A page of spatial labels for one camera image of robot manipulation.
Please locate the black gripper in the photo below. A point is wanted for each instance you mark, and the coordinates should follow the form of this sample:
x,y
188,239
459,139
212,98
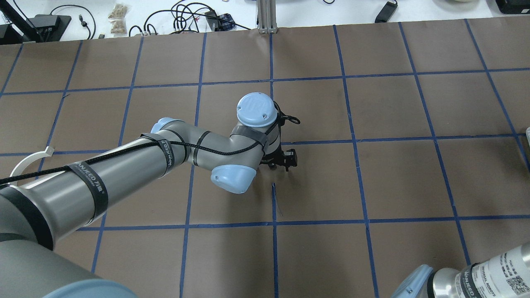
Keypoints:
x,y
278,161

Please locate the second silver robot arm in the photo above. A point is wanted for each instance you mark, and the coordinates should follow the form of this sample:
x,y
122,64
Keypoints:
x,y
504,276

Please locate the brown grid table mat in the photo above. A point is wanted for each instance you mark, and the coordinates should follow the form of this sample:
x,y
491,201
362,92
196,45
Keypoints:
x,y
324,162

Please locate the black usb hub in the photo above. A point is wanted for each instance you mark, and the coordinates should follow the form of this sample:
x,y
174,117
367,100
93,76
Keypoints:
x,y
224,22

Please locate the black power adapter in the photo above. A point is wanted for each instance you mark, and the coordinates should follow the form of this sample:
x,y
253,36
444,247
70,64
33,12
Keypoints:
x,y
387,11

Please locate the bag of wooden pieces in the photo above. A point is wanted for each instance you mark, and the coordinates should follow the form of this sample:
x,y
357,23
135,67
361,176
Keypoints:
x,y
118,26
118,12

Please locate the black monitor stand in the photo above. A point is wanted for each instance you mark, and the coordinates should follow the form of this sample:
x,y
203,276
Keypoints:
x,y
20,29

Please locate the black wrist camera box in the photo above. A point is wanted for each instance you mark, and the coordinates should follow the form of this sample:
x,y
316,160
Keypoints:
x,y
290,159

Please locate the aluminium frame post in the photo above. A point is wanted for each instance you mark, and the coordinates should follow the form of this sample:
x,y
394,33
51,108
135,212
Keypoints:
x,y
266,16

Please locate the white curved plastic bracket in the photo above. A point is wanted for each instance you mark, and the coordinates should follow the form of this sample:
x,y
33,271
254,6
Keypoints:
x,y
30,159

